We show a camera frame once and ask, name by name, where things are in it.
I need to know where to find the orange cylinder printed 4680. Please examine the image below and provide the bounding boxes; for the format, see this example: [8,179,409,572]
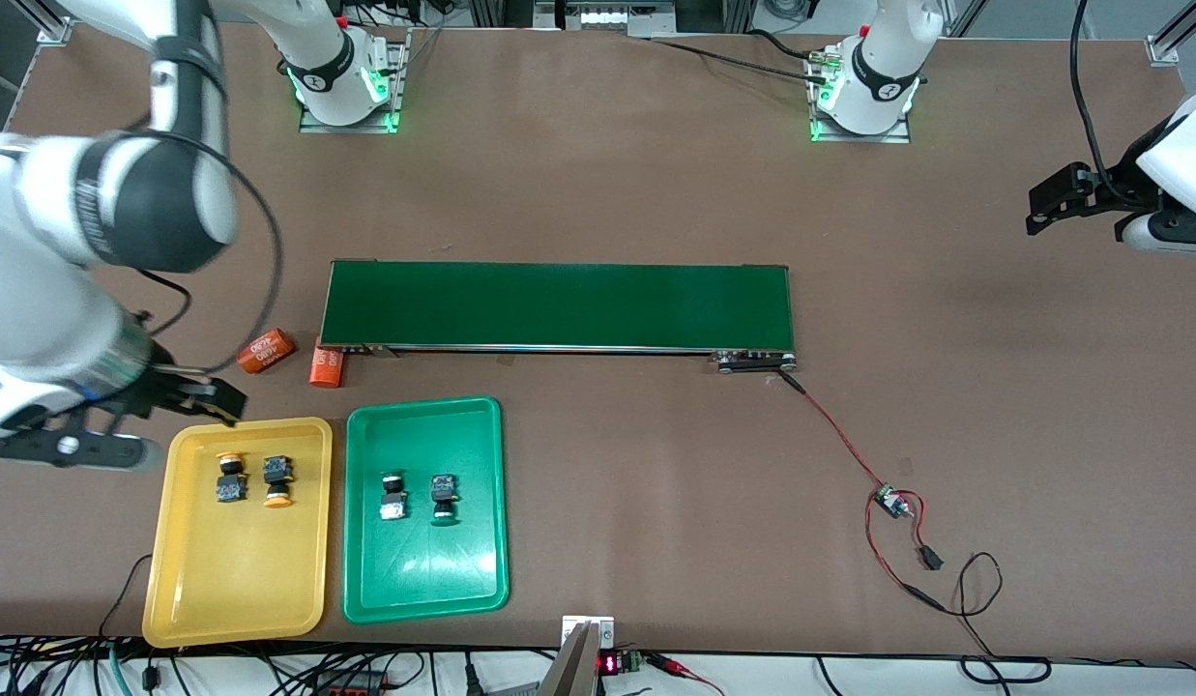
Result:
[308,346,347,390]
[237,328,298,376]

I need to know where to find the yellow mushroom push button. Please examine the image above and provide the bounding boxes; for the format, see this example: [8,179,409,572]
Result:
[262,455,297,509]
[214,450,248,505]

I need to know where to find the yellow plastic tray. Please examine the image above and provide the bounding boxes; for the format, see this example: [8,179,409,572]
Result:
[141,417,335,649]

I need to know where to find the green plastic tray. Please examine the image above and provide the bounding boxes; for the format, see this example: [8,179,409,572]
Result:
[342,395,510,625]

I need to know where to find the black power strip red switches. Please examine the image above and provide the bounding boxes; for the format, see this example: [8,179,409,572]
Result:
[312,672,391,696]

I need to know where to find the green conveyor belt unit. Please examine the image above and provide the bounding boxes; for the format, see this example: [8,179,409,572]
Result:
[317,259,800,376]

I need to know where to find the red pigtail with black plug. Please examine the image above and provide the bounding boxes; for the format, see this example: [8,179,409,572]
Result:
[902,493,945,571]

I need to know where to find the metal equipment rack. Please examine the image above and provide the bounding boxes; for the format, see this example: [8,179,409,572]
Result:
[467,0,753,40]

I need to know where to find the red clip lead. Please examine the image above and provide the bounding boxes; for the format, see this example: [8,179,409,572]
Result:
[646,652,724,696]

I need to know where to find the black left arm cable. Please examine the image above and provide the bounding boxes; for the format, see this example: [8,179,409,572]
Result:
[1069,0,1125,199]

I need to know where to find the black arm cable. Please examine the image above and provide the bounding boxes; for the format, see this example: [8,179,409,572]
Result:
[124,116,285,373]
[1069,0,1125,199]

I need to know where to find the aluminium frame profile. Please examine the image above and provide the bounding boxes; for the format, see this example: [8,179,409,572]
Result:
[17,0,76,44]
[1144,0,1196,67]

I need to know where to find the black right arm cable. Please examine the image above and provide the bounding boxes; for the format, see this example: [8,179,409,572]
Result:
[124,116,285,373]

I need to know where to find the thin black curved cable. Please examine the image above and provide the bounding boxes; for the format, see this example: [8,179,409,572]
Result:
[100,553,154,639]

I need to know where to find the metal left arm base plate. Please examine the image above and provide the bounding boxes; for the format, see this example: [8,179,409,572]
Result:
[808,39,916,146]

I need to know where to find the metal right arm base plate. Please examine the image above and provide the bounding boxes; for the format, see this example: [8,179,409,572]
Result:
[298,27,412,134]

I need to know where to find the red black conveyor motor cable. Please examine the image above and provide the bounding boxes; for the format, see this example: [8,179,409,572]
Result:
[776,370,889,496]

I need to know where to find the long black table cable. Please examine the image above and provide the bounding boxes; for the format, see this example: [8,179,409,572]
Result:
[646,29,835,88]

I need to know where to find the red black power supply cable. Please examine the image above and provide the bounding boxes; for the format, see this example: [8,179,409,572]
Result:
[865,493,1053,682]

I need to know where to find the small metal bracket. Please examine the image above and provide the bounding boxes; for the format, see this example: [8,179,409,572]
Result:
[562,615,616,647]

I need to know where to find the grey wedge shaped mount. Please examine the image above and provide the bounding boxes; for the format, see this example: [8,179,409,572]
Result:
[538,622,603,696]

